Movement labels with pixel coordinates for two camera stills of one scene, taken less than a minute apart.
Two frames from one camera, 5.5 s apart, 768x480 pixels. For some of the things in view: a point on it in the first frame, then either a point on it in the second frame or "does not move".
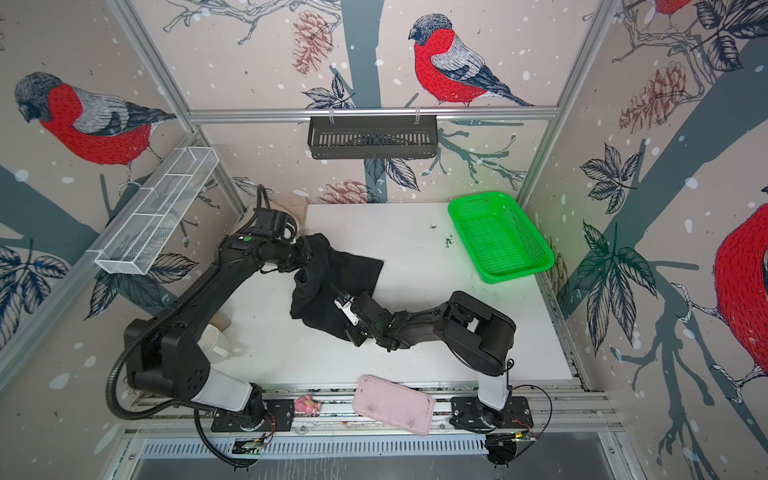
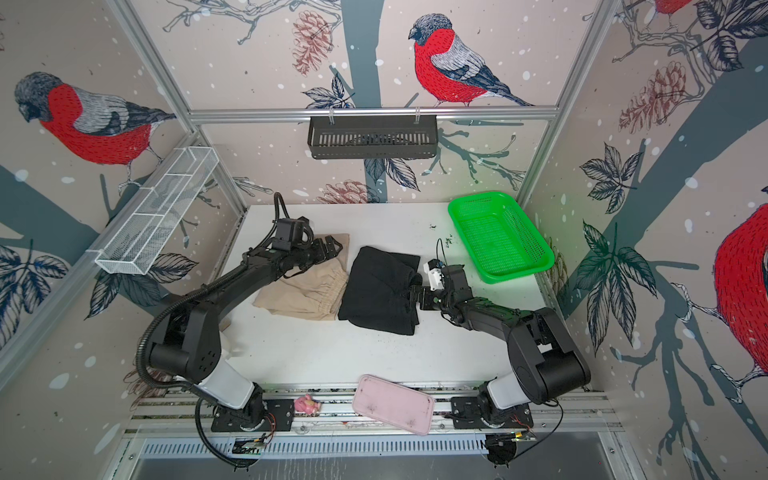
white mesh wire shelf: x=142 y=231 does not move
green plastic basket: x=501 y=240 does not move
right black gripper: x=352 y=326 -> x=427 y=290
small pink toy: x=306 y=404 does not move
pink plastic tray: x=393 y=405 does not move
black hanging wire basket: x=372 y=137 does not move
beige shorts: x=296 y=208 -> x=314 y=293
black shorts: x=313 y=299 -> x=380 y=291
